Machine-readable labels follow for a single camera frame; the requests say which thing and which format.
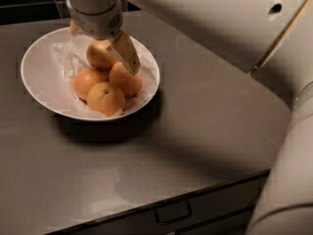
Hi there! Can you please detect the orange at front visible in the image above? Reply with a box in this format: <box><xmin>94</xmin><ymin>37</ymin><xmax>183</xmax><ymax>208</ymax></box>
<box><xmin>87</xmin><ymin>82</ymin><xmax>126</xmax><ymax>117</ymax></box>

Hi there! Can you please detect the yellowish orange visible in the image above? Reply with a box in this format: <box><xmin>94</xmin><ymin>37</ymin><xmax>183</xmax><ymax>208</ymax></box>
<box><xmin>86</xmin><ymin>40</ymin><xmax>117</xmax><ymax>71</ymax></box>

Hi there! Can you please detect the dark drawer front with handle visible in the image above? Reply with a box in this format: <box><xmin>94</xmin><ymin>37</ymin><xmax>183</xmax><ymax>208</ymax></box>
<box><xmin>47</xmin><ymin>170</ymin><xmax>269</xmax><ymax>235</ymax></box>

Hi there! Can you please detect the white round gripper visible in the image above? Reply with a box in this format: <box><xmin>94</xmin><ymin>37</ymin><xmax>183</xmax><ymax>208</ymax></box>
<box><xmin>67</xmin><ymin>0</ymin><xmax>141</xmax><ymax>75</ymax></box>

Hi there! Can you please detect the orange at left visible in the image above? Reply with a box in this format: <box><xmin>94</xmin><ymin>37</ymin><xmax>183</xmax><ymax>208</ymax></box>
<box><xmin>72</xmin><ymin>69</ymin><xmax>109</xmax><ymax>100</ymax></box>

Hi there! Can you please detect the white paper bowl liner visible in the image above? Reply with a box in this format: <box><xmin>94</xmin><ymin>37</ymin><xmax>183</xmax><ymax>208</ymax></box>
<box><xmin>49</xmin><ymin>30</ymin><xmax>159</xmax><ymax>121</ymax></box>

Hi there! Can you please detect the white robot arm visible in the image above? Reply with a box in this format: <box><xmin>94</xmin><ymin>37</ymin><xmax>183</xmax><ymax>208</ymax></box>
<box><xmin>67</xmin><ymin>0</ymin><xmax>313</xmax><ymax>235</ymax></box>

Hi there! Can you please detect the orange at right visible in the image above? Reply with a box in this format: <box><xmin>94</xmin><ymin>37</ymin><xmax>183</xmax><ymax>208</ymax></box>
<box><xmin>109</xmin><ymin>62</ymin><xmax>142</xmax><ymax>98</ymax></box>

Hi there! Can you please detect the large white bowl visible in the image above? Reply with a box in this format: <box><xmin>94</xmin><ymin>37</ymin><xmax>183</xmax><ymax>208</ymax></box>
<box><xmin>20</xmin><ymin>26</ymin><xmax>161</xmax><ymax>121</ymax></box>

